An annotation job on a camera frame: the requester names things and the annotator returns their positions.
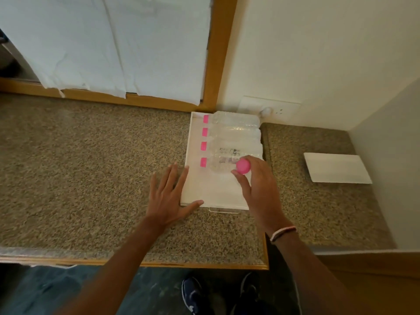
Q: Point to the person's right hand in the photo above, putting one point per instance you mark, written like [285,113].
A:
[262,196]

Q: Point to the person's left hand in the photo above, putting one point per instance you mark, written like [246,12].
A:
[164,206]

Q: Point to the person's left thumb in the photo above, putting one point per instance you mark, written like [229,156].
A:
[193,207]

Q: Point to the person's left little finger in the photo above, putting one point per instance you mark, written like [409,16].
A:
[153,186]

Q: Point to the person's right thumb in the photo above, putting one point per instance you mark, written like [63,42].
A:
[241,182]

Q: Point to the person's left middle finger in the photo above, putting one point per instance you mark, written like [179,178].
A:
[173,178]

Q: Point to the pink bottle cap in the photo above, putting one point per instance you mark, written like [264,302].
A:
[242,166]

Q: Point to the clear plastic bottle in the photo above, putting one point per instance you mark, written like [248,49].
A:
[234,141]

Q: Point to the person's right forearm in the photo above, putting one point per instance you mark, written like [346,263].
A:
[311,278]

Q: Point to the person's left forearm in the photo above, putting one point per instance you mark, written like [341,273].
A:
[121,268]

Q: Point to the white board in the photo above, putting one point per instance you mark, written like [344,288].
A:
[210,190]

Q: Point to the dark blue left shoe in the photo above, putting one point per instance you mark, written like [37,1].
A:
[193,296]

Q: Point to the dark blue shoe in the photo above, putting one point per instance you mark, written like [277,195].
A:
[251,291]
[193,296]

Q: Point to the white paper card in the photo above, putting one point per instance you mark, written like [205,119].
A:
[338,168]

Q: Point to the dark blue right shoe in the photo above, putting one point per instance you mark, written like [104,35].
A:
[251,291]

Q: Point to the large white paper sheet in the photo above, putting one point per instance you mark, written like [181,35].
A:
[65,42]
[164,45]

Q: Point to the white wall socket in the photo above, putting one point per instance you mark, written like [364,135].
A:
[272,109]

